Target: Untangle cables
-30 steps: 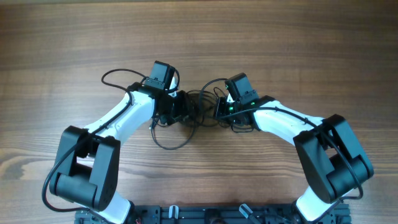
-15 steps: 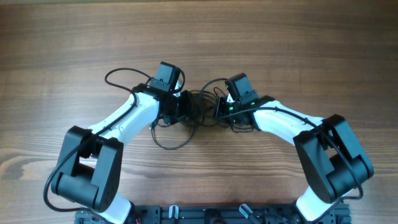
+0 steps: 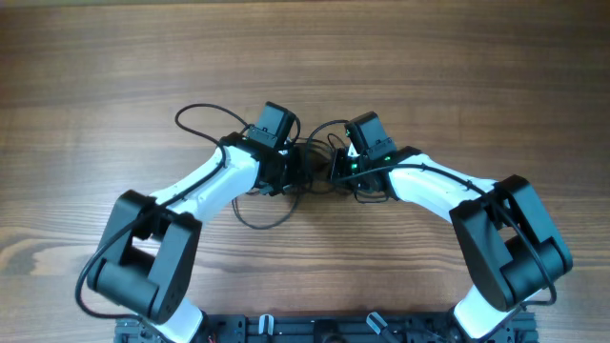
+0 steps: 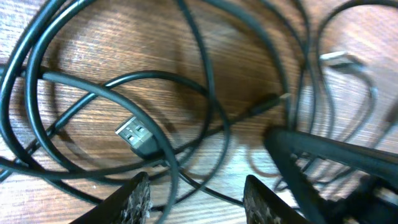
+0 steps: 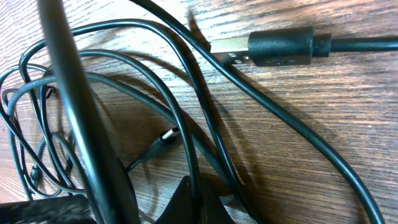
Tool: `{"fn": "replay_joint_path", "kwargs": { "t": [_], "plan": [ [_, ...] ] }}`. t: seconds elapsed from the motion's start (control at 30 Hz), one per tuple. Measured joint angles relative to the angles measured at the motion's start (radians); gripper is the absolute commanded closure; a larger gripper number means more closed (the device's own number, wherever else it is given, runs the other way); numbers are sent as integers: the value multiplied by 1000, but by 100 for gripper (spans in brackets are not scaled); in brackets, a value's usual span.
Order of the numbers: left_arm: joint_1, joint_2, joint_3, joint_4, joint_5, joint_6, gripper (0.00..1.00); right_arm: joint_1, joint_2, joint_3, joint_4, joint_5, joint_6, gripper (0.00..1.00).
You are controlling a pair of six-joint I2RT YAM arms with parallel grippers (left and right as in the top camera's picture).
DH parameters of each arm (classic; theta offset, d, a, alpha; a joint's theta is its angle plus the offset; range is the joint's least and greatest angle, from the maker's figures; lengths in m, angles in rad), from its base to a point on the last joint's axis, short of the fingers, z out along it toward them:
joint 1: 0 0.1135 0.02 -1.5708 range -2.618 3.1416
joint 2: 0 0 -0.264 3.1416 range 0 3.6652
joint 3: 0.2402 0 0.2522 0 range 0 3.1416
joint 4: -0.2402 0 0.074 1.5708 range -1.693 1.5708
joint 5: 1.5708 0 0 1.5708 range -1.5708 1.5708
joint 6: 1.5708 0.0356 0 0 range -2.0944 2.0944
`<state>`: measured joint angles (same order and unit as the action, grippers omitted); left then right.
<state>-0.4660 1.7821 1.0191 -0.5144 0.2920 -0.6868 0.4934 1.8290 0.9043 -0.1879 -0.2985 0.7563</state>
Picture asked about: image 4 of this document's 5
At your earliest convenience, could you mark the black USB cable thin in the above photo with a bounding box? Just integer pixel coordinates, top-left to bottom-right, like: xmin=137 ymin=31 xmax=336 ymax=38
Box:
xmin=257 ymin=0 xmax=398 ymax=194

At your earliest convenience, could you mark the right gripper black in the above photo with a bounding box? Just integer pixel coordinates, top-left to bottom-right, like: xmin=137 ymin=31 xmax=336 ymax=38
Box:
xmin=264 ymin=127 xmax=397 ymax=224

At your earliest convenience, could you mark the black USB cable coil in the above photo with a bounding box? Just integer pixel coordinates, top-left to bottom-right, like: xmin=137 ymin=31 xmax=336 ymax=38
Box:
xmin=0 ymin=0 xmax=293 ymax=209

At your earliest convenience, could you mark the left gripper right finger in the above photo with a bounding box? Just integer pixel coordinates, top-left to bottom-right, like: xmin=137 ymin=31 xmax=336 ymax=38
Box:
xmin=243 ymin=175 xmax=310 ymax=224

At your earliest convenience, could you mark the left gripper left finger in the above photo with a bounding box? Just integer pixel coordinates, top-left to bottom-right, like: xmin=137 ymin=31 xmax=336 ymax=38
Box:
xmin=72 ymin=172 xmax=152 ymax=224

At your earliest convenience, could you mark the black USB cable long tail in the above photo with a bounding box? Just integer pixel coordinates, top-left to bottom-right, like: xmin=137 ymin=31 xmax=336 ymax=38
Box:
xmin=0 ymin=70 xmax=181 ymax=224

